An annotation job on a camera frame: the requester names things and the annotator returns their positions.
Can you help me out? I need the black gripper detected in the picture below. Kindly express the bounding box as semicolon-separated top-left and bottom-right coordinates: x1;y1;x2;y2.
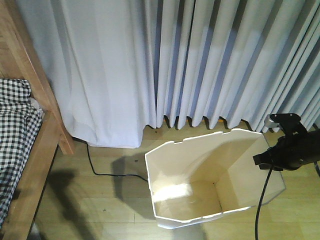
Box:
253;136;313;171

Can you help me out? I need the white plastic trash bin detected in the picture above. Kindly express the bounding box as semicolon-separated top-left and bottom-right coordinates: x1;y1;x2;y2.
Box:
145;128;286;230

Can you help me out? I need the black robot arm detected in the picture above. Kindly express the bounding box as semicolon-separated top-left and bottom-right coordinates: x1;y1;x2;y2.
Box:
253;130;320;171

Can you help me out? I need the white pleated curtain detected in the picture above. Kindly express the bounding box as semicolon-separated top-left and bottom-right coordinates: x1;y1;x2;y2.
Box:
17;0;320;148

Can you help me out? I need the black white checkered bedding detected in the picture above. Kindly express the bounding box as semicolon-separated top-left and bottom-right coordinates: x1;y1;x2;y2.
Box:
0;78;43;225

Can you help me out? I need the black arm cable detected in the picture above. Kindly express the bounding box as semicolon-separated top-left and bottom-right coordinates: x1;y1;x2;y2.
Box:
254;164;275;240

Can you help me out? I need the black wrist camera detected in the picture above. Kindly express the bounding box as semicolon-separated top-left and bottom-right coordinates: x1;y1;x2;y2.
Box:
264;113;301;128

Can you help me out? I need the black floor power cord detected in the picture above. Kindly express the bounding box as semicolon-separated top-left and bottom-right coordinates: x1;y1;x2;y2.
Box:
74;138;150;183

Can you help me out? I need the wooden bed frame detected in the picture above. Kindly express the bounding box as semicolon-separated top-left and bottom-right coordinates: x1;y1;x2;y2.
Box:
0;0;74;240

